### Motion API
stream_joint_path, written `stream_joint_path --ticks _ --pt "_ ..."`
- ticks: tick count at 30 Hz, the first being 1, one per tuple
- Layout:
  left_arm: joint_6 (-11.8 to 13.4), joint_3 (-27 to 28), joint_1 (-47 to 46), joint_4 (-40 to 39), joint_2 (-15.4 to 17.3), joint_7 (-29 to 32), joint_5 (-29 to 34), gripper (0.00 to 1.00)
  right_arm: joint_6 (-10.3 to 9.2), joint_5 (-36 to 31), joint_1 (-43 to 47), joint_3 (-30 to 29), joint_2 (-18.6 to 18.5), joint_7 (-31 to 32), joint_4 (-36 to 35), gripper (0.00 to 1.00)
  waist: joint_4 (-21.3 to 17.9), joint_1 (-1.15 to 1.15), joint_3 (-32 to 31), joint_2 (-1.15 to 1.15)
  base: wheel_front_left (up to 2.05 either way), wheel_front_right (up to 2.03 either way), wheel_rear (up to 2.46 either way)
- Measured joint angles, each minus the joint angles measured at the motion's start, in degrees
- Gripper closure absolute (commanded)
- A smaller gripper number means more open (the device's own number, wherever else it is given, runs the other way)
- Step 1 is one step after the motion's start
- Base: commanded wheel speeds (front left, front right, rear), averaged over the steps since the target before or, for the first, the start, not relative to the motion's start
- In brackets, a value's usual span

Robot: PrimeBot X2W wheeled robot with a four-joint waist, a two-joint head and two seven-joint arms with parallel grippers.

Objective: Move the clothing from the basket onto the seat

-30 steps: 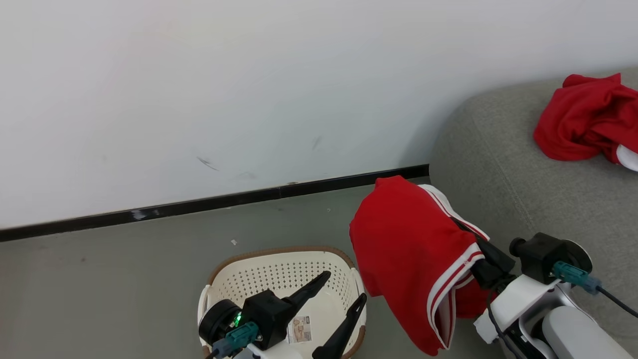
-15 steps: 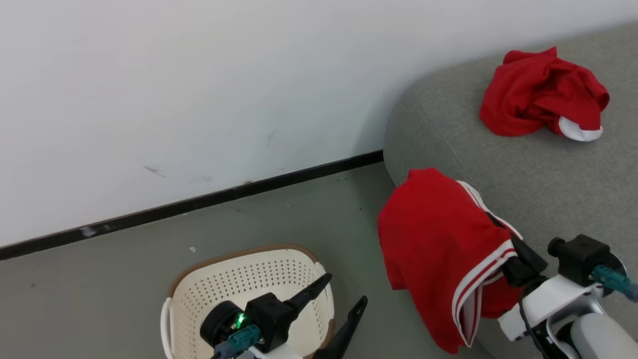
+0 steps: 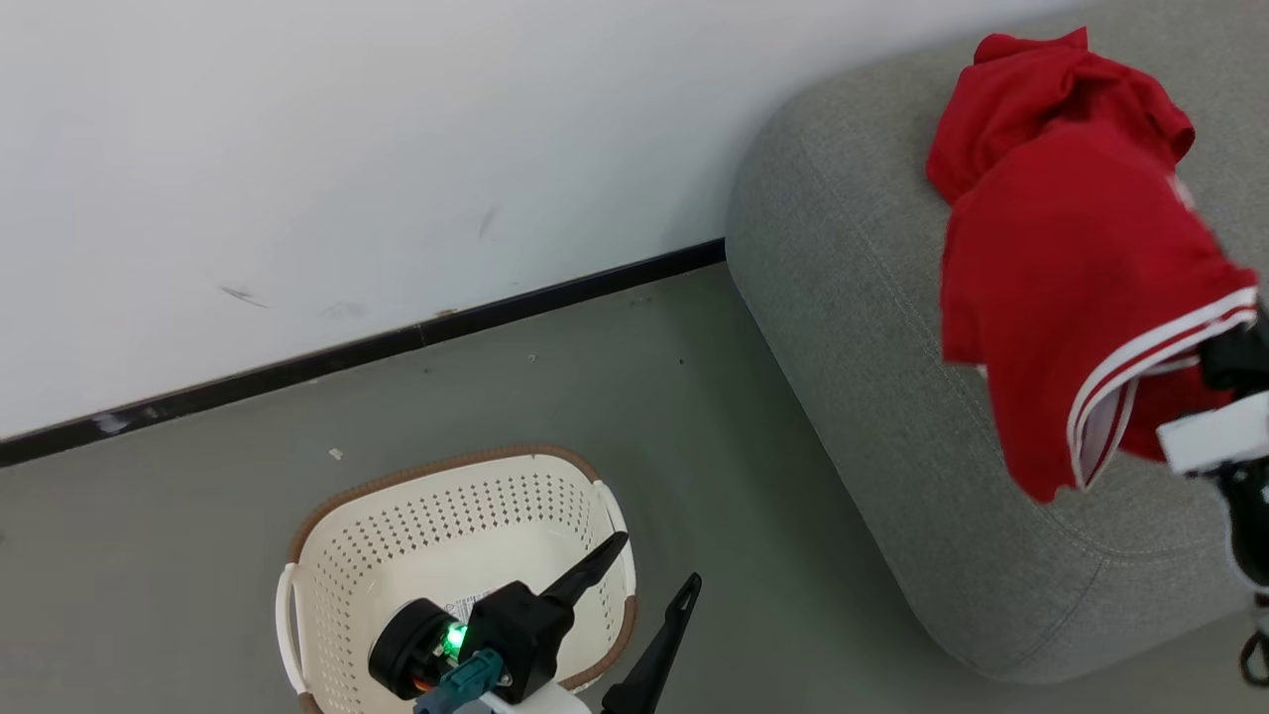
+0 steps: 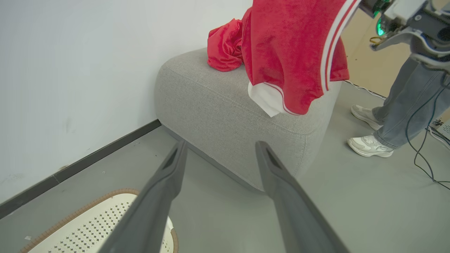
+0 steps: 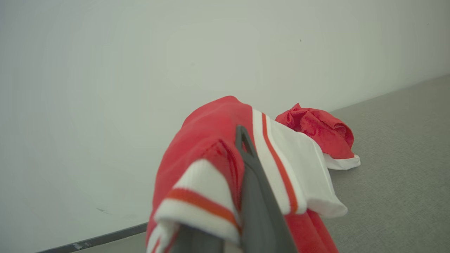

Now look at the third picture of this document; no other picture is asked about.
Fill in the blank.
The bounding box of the black baseboard strip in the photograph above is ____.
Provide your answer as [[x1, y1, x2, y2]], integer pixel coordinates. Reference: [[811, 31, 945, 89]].
[[0, 238, 727, 469]]

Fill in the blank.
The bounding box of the grey fabric sofa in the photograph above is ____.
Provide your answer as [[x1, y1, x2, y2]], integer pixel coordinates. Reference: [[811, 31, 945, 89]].
[[724, 0, 1269, 685]]

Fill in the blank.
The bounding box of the red shirt striped white trim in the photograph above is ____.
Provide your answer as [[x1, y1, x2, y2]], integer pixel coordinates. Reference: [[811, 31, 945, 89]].
[[940, 124, 1262, 505]]

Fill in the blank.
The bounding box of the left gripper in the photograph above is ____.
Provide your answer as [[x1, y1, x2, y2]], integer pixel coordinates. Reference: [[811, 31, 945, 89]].
[[369, 533, 703, 714]]

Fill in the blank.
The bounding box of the cream perforated laundry basket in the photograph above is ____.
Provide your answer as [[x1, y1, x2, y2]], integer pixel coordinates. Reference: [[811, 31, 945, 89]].
[[276, 444, 638, 714]]

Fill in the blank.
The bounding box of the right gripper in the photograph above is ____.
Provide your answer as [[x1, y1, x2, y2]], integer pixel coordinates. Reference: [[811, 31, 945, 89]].
[[1200, 315, 1269, 598]]

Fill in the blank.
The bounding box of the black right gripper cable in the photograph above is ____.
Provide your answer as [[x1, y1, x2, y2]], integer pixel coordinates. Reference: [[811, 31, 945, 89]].
[[1239, 595, 1269, 687]]

